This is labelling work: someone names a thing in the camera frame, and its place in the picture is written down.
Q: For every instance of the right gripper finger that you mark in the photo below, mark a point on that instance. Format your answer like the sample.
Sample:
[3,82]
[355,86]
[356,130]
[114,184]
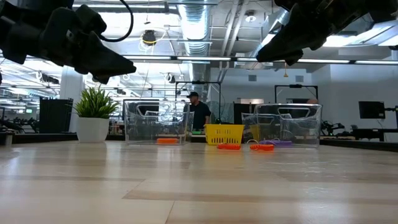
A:
[295,59]
[292,37]

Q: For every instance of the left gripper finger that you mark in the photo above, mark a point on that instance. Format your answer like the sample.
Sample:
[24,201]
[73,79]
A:
[102,79]
[99,60]

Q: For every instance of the black background robot arm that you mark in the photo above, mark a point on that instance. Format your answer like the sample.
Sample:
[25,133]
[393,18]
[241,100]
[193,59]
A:
[326,127]

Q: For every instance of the person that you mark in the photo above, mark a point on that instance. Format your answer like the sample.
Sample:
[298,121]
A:
[199,115]
[312,101]

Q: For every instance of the round white ceiling sensor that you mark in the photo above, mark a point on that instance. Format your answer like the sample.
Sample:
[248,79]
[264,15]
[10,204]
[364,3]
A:
[250,18]

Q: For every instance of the green plant in white pot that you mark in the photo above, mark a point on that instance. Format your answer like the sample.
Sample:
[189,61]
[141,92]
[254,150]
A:
[93,130]

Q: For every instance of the clear plastic bin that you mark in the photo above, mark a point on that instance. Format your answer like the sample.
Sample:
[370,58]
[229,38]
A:
[130,124]
[317,124]

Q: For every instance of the black partition panel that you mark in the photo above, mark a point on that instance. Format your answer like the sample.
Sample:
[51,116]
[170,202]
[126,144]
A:
[56,115]

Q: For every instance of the black monitor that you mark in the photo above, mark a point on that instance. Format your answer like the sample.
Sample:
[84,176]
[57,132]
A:
[371,109]

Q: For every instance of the linear ceiling light bar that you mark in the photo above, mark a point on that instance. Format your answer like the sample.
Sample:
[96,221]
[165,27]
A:
[202,58]

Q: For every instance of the yellow plastic basket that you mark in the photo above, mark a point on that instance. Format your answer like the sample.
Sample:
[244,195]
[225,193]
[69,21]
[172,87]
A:
[224,137]

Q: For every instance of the black background workbench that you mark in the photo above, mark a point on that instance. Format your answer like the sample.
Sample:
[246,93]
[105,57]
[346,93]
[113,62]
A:
[373,132]

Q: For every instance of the black gantry frame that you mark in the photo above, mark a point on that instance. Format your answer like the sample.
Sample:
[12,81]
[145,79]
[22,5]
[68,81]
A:
[295,86]
[199,82]

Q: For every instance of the silver ventilation duct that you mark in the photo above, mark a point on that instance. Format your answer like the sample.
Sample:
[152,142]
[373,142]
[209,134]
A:
[196,25]

